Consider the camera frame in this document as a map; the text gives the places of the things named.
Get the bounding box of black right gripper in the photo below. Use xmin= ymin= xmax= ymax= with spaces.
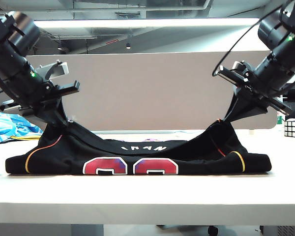
xmin=217 ymin=65 xmax=293 ymax=123

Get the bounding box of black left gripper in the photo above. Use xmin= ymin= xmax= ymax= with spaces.
xmin=0 ymin=80 xmax=81 ymax=127

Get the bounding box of black basketball jersey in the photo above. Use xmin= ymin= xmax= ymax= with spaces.
xmin=4 ymin=118 xmax=272 ymax=176

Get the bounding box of plastic bottle green label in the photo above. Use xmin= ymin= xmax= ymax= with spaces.
xmin=276 ymin=108 xmax=285 ymax=125

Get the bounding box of blue white sports garment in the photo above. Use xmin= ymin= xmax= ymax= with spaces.
xmin=0 ymin=110 xmax=44 ymax=145

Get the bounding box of brown desk partition panel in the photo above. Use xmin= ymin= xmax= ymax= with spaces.
xmin=0 ymin=51 xmax=278 ymax=131

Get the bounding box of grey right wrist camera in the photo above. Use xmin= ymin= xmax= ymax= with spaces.
xmin=232 ymin=60 xmax=249 ymax=81

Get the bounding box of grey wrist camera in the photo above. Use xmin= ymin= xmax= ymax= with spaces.
xmin=36 ymin=60 xmax=70 ymax=81
xmin=232 ymin=60 xmax=249 ymax=81

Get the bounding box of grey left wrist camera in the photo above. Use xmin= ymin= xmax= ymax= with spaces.
xmin=36 ymin=60 xmax=70 ymax=81

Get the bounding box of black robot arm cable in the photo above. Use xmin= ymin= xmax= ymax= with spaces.
xmin=211 ymin=0 xmax=295 ymax=77

